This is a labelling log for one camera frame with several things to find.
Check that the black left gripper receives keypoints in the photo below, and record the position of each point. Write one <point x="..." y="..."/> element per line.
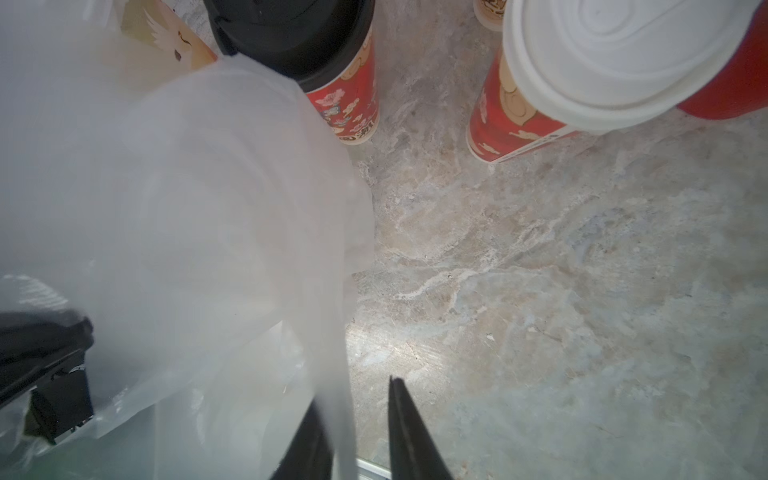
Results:
<point x="43" y="356"/>

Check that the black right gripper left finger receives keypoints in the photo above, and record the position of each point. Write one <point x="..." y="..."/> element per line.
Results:
<point x="309" y="455"/>

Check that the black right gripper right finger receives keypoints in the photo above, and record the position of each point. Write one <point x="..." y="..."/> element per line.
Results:
<point x="413" y="453"/>

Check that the clear plastic carrier bag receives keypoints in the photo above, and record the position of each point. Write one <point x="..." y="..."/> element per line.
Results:
<point x="207" y="224"/>

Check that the white-lid red cup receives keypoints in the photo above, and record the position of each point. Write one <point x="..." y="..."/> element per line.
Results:
<point x="566" y="67"/>
<point x="490" y="13"/>

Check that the front left white-lid cup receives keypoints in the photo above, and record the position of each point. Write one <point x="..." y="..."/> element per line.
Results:
<point x="154" y="23"/>

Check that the front black-lid red cup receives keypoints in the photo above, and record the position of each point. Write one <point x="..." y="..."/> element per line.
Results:
<point x="326" y="46"/>

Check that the red straw holder cup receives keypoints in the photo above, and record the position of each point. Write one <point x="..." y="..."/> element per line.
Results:
<point x="741" y="86"/>

